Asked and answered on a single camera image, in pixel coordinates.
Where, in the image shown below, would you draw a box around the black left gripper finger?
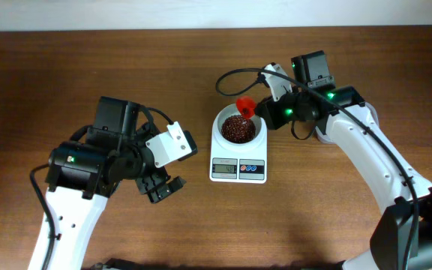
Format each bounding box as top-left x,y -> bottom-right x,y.
135,170 -> 164,194
148,176 -> 186,204

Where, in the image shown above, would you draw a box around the red plastic measuring scoop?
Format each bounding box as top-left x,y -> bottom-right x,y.
235,96 -> 257,119

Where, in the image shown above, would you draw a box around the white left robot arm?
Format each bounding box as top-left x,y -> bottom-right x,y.
28,97 -> 197,269

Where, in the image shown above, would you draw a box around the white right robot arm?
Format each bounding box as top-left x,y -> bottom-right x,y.
255,51 -> 432,269

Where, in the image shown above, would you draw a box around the white digital kitchen scale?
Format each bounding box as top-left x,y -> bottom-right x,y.
209,133 -> 268,184

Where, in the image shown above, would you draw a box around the clear plastic bean container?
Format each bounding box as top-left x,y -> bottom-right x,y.
316,103 -> 380,144

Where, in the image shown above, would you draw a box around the white round bowl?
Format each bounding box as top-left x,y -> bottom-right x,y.
212,103 -> 267,148

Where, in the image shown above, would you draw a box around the red beans in bowl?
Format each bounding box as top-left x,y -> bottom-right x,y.
221,115 -> 256,144

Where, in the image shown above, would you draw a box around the black right camera cable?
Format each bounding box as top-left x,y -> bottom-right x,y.
214,67 -> 422,270

